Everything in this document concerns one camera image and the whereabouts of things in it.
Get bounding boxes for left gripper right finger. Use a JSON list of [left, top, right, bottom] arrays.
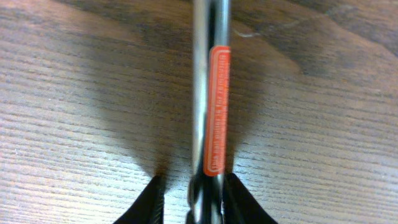
[[223, 173, 277, 224]]

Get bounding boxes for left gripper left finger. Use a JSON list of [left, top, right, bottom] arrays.
[[114, 175, 164, 224]]

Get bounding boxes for black orange pen tool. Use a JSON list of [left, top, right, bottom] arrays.
[[190, 0, 231, 223]]

